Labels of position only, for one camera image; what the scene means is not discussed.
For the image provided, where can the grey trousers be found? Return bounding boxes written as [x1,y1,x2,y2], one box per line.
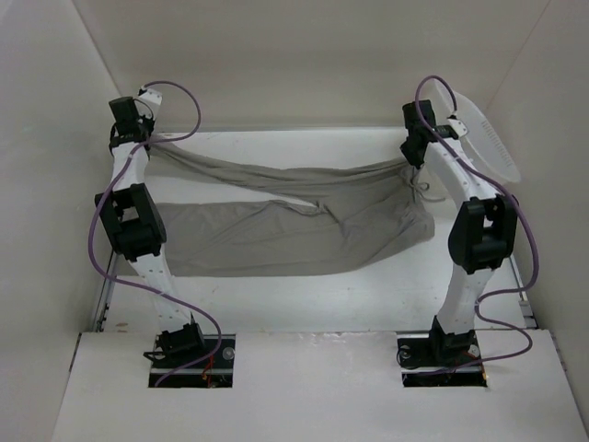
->
[151,141,435,277]

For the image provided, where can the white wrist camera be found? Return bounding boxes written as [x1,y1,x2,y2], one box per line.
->
[447,114,468,139]
[135,88,163,116]

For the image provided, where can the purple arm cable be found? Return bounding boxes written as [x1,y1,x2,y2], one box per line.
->
[87,80,223,388]
[415,76,540,375]

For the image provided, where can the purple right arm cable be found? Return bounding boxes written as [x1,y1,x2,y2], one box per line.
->
[415,76,540,375]

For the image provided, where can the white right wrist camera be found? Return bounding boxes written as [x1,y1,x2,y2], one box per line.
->
[447,114,468,139]

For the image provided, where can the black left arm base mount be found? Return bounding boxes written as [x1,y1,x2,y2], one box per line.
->
[144,334,237,389]

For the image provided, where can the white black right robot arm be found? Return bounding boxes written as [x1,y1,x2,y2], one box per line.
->
[398,100,517,369]

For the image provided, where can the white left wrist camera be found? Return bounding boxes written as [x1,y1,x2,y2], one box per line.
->
[135,88,163,116]

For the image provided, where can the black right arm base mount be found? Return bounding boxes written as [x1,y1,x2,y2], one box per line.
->
[397,331,487,388]

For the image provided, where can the white plastic basket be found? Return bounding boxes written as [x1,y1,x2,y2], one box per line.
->
[422,80,521,184]

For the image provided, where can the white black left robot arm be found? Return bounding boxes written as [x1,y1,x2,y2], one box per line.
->
[99,88,207,367]

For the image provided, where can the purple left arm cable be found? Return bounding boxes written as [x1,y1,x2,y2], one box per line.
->
[87,80,223,388]

